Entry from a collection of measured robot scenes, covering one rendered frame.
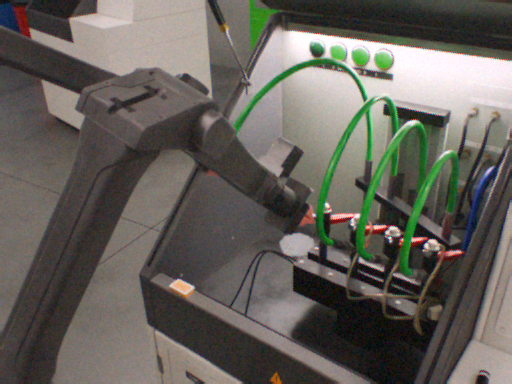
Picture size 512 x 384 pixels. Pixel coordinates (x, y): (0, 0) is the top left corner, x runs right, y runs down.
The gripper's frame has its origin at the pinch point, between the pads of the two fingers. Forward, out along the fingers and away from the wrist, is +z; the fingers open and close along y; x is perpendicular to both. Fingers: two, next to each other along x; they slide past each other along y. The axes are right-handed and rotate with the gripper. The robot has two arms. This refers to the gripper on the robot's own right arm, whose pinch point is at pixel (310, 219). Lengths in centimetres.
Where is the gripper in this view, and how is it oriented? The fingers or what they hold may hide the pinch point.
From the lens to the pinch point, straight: 112.4
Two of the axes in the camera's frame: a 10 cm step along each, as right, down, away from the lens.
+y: 5.3, -8.5, 0.1
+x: -6.1, -3.7, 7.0
